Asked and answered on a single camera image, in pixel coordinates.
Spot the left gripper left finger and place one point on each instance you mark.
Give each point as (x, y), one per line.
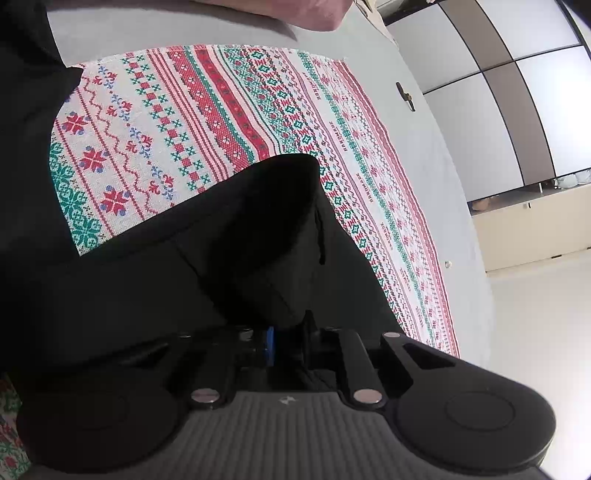
(257, 347)

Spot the red green patterned blanket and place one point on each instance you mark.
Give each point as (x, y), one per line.
(145, 131)

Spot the small dark object on bed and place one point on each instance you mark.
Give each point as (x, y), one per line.
(406, 96)

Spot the white panel wardrobe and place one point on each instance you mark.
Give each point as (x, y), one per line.
(508, 83)

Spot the beige low cabinet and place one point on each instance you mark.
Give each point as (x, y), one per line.
(536, 230)

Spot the black pants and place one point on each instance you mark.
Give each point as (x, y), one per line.
(105, 348)

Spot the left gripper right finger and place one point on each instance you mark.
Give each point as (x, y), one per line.
(313, 344)

